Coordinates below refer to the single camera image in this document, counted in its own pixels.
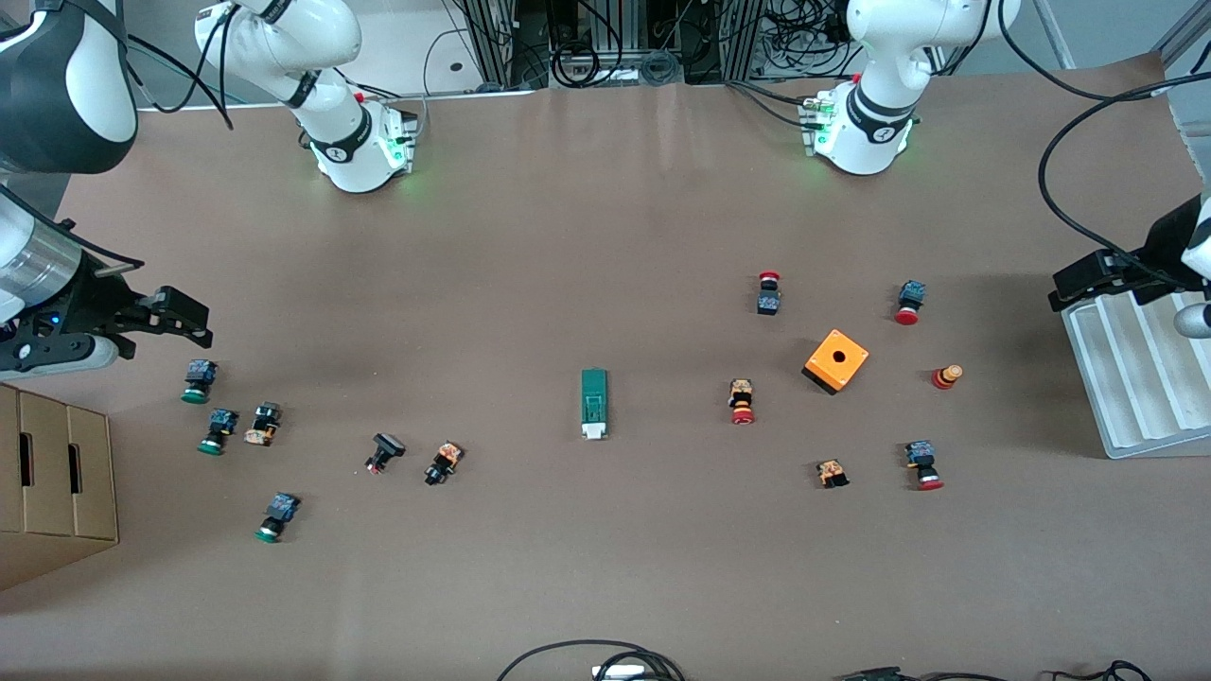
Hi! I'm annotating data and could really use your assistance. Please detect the green terminal block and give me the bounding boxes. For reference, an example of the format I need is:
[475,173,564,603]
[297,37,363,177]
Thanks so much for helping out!
[580,368,610,442]

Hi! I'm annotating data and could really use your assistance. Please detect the green-capped push button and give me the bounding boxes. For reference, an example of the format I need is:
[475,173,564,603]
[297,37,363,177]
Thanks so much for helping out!
[182,359,219,405]
[254,492,301,544]
[197,409,239,456]

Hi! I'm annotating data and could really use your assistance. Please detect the black selector beige contact block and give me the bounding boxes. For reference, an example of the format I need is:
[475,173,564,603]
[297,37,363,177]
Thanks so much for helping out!
[243,402,282,447]

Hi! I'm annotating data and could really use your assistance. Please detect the white ridged plastic tray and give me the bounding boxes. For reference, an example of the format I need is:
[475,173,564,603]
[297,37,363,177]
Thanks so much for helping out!
[1062,284,1211,461]

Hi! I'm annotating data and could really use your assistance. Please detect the brown cardboard box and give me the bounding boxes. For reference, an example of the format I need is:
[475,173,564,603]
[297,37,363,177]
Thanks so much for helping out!
[0,382,120,592]

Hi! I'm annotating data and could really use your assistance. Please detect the black square push button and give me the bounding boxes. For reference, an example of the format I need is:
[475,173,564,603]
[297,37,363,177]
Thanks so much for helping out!
[365,433,407,475]

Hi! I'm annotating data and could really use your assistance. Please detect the black button orange contact block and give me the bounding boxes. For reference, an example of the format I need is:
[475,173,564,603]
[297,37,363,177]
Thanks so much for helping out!
[424,441,465,487]

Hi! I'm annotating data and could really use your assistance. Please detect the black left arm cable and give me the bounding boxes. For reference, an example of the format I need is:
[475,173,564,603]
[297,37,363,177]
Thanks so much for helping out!
[993,0,1211,285]

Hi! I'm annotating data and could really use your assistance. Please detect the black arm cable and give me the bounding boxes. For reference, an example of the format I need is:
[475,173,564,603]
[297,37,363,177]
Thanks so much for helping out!
[123,5,237,129]
[993,0,1211,285]

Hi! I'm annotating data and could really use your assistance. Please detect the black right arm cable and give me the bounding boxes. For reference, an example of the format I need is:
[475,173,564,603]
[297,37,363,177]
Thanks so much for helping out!
[123,5,237,129]

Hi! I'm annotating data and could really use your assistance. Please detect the orange button enclosure box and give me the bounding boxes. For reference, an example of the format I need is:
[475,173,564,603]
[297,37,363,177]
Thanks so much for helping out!
[802,328,870,396]

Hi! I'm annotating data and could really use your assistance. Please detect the tangled black cables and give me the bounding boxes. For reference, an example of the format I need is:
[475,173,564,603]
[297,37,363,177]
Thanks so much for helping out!
[757,0,857,77]

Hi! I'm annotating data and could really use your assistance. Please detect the thick black cable loop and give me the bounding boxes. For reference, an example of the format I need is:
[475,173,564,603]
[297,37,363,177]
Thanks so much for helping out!
[497,640,687,681]

